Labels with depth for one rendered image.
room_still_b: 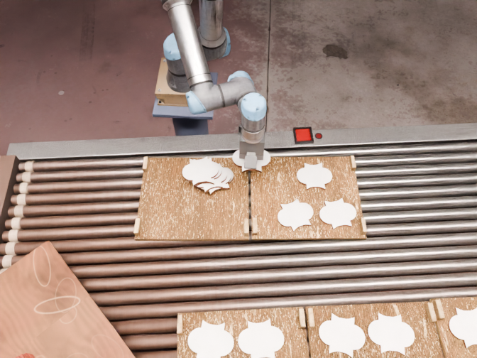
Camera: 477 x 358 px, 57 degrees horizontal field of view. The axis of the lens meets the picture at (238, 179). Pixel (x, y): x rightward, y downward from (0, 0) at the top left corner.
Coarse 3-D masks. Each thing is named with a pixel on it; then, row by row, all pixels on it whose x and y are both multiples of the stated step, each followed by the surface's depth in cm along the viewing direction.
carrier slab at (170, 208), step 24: (168, 168) 170; (240, 168) 170; (144, 192) 165; (168, 192) 165; (192, 192) 165; (216, 192) 165; (240, 192) 165; (144, 216) 160; (168, 216) 160; (192, 216) 160; (216, 216) 160; (240, 216) 160; (144, 240) 156; (168, 240) 156; (192, 240) 156; (216, 240) 156; (240, 240) 156
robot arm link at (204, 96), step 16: (176, 0) 133; (176, 16) 134; (192, 16) 136; (176, 32) 135; (192, 32) 134; (192, 48) 134; (192, 64) 134; (192, 80) 135; (208, 80) 135; (192, 96) 134; (208, 96) 135; (192, 112) 136
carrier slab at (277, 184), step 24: (264, 168) 170; (288, 168) 170; (336, 168) 170; (264, 192) 165; (288, 192) 165; (312, 192) 165; (336, 192) 165; (264, 216) 160; (312, 216) 160; (360, 216) 160
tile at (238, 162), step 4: (236, 152) 158; (264, 152) 158; (236, 156) 157; (264, 156) 157; (268, 156) 157; (236, 160) 156; (240, 160) 156; (244, 160) 156; (260, 160) 156; (264, 160) 156; (268, 160) 156; (236, 164) 155; (240, 164) 155; (260, 164) 155; (264, 164) 155; (244, 168) 154; (256, 168) 154; (260, 168) 154; (260, 172) 154
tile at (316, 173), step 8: (304, 168) 169; (312, 168) 169; (320, 168) 169; (304, 176) 167; (312, 176) 167; (320, 176) 167; (328, 176) 167; (304, 184) 166; (312, 184) 165; (320, 184) 165
